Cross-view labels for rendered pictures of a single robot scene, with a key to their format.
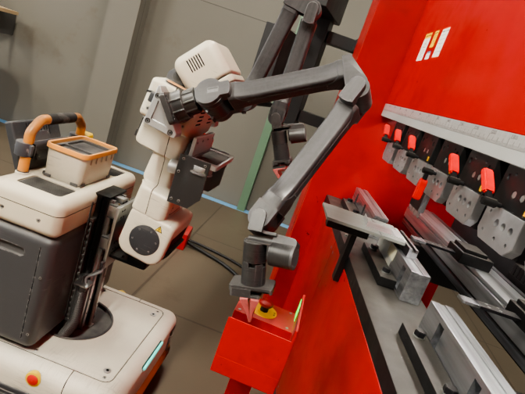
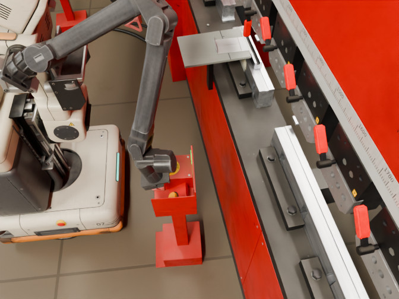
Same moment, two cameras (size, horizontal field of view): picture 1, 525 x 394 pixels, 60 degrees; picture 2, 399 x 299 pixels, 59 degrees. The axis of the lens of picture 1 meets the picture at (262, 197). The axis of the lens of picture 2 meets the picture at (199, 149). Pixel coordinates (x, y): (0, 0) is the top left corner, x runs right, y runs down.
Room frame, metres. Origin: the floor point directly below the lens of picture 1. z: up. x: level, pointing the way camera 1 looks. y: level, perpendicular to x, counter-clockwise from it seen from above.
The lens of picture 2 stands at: (0.36, -0.11, 1.93)
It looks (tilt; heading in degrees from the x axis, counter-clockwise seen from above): 56 degrees down; 351
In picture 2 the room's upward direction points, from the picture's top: 1 degrees counter-clockwise
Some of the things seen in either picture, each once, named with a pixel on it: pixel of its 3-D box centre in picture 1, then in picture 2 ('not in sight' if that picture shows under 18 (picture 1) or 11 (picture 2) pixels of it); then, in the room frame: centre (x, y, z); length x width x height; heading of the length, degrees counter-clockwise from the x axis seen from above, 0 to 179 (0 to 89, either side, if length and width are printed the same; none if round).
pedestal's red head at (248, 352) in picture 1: (260, 330); (173, 181); (1.03, -0.11, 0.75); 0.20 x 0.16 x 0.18; 174
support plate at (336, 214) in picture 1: (361, 223); (212, 47); (1.47, -0.34, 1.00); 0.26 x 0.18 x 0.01; 92
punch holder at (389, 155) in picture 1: (402, 145); not in sight; (1.90, -0.47, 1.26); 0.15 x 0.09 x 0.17; 2
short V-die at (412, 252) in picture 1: (404, 242); (250, 48); (1.45, -0.49, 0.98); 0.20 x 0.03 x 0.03; 2
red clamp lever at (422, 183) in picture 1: (423, 184); (249, 24); (1.32, -0.43, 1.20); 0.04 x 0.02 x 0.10; 92
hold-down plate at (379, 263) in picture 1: (376, 263); (236, 70); (1.43, -0.43, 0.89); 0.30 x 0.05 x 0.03; 2
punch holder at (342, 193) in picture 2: not in sight; (357, 168); (0.70, -0.51, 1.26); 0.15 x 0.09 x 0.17; 2
